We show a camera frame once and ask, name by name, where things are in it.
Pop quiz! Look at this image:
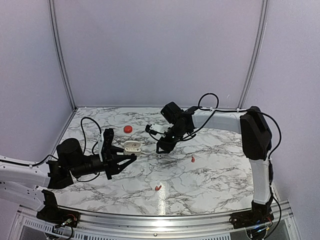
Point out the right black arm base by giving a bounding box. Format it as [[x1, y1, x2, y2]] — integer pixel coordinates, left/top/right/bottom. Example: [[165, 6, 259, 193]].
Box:
[[229, 198, 274, 229]]

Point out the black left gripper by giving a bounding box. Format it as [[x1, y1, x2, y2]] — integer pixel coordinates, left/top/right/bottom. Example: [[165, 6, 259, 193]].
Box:
[[69, 145, 137, 180]]

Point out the red ear hook front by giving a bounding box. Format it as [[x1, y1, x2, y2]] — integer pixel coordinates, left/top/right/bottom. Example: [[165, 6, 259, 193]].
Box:
[[155, 185, 162, 191]]

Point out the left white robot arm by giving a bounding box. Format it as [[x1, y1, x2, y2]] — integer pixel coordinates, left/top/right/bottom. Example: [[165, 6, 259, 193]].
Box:
[[0, 138, 141, 223]]

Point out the right aluminium frame post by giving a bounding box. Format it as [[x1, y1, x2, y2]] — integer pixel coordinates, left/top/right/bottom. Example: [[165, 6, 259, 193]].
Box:
[[236, 0, 269, 112]]

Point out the red bottle cap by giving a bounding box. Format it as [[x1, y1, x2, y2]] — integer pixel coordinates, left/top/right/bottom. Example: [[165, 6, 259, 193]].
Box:
[[123, 125, 133, 134]]

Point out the aluminium frame post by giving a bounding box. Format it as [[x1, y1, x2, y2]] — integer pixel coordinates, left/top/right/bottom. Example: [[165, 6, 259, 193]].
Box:
[[236, 0, 269, 112], [47, 0, 77, 111]]

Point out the left aluminium frame post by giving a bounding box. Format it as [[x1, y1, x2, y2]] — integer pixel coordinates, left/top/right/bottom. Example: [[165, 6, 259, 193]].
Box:
[[47, 0, 77, 111]]

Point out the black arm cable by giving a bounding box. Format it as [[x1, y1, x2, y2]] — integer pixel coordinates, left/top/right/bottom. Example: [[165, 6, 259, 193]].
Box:
[[149, 92, 283, 230], [0, 116, 103, 183]]

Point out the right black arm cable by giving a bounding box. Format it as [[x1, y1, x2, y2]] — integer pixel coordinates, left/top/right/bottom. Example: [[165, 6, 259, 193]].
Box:
[[149, 92, 283, 230]]

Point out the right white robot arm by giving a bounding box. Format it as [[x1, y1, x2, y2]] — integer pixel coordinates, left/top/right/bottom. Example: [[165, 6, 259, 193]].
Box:
[[149, 102, 273, 224]]

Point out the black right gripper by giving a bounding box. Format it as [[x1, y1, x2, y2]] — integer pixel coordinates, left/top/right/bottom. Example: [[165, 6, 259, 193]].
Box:
[[156, 124, 189, 155]]

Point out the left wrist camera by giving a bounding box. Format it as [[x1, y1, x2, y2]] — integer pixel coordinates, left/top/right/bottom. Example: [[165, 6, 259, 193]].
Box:
[[97, 128, 114, 163]]

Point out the white earbud charging case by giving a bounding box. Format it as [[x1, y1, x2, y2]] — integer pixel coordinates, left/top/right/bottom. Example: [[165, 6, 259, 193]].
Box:
[[123, 140, 142, 156]]

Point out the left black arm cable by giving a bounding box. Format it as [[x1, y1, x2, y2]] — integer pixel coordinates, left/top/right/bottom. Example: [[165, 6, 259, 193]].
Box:
[[0, 116, 103, 183]]

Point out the front aluminium rail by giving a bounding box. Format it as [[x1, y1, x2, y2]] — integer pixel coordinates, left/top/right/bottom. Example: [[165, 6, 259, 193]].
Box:
[[8, 201, 302, 240]]

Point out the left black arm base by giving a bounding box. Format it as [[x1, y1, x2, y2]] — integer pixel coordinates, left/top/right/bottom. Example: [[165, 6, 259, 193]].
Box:
[[36, 189, 80, 228]]

